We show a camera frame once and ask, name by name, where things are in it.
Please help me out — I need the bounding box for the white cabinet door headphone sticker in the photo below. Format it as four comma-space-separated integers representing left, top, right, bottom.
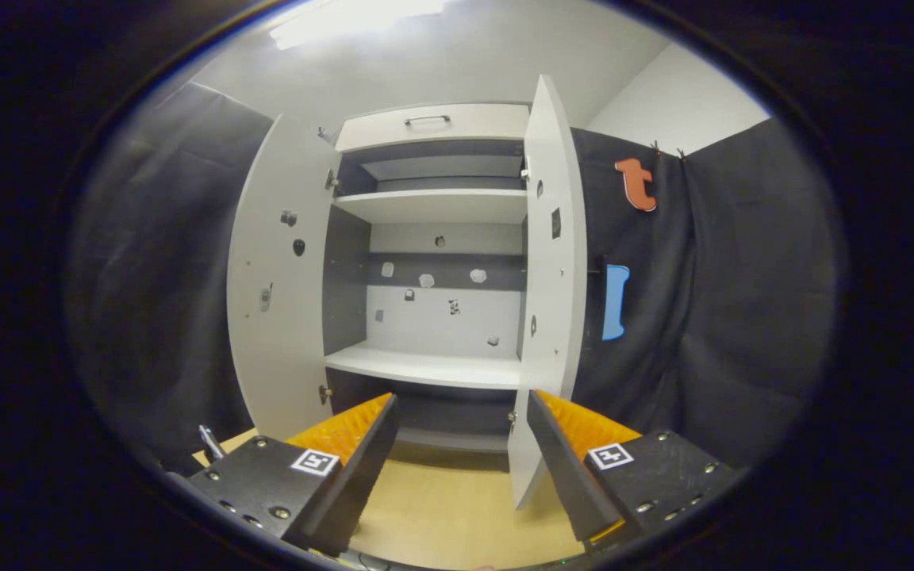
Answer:
507, 75, 589, 510

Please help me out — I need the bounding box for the black backdrop cloth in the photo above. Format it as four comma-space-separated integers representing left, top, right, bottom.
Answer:
64, 79, 843, 477

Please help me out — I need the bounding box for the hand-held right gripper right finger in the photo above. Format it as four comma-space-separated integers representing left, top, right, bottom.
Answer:
526, 389, 735, 544

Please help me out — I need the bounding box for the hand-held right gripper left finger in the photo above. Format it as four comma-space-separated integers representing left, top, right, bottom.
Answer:
167, 393, 400, 558

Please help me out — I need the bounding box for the white grey cabinet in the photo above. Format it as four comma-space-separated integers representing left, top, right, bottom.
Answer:
322, 102, 533, 454

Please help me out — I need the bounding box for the white cabinet door camera sticker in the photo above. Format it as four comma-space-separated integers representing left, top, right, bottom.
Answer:
226, 111, 343, 443

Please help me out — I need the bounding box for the small silver metal clamp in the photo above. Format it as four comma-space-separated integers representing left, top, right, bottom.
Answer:
198, 424, 226, 462

